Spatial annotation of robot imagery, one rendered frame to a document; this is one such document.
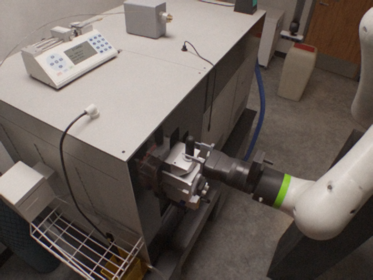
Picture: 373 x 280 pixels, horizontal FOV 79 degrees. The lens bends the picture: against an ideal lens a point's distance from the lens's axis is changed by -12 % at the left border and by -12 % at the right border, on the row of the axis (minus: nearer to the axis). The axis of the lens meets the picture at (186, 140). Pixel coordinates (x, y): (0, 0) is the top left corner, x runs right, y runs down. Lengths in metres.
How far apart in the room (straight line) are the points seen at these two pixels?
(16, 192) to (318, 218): 0.75
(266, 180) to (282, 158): 2.01
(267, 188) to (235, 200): 1.57
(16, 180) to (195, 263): 1.40
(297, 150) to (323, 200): 2.29
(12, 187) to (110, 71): 0.44
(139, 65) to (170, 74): 0.11
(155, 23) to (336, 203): 0.79
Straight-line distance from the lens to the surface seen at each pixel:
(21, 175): 0.84
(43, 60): 0.78
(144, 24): 0.99
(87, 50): 0.83
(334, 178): 0.53
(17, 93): 0.82
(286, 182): 0.64
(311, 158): 2.78
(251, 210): 2.17
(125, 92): 0.68
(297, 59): 3.21
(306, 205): 0.52
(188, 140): 0.65
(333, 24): 4.38
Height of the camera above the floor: 1.82
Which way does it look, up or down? 44 degrees down
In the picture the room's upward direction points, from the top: 3 degrees clockwise
